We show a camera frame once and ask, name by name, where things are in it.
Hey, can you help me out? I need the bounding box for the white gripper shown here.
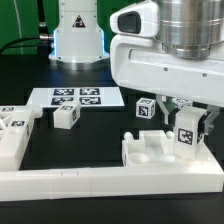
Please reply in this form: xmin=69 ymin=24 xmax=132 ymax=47
xmin=110 ymin=35 xmax=224 ymax=126

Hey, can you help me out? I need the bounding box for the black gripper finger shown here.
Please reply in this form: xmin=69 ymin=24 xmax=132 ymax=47
xmin=203 ymin=105 xmax=220 ymax=135

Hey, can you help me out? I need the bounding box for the white chair seat part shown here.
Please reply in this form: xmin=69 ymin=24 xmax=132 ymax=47
xmin=122 ymin=130 xmax=192 ymax=167

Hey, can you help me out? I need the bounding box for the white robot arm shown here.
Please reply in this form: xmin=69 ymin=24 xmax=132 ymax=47
xmin=110 ymin=0 xmax=224 ymax=133

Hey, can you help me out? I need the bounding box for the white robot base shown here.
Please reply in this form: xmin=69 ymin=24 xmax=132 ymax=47
xmin=49 ymin=0 xmax=109 ymax=70

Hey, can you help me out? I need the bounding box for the white tagged cube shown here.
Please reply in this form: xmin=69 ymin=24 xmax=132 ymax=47
xmin=172 ymin=97 xmax=193 ymax=109
xmin=136 ymin=98 xmax=156 ymax=119

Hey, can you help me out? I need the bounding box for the white tag sheet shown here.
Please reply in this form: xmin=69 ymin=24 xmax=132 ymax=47
xmin=28 ymin=87 xmax=124 ymax=108

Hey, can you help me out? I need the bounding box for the white U-shaped frame fence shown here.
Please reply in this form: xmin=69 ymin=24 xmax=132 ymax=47
xmin=0 ymin=143 xmax=224 ymax=202

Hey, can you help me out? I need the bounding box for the black cable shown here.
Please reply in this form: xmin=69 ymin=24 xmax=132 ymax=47
xmin=0 ymin=34 xmax=56 ymax=56

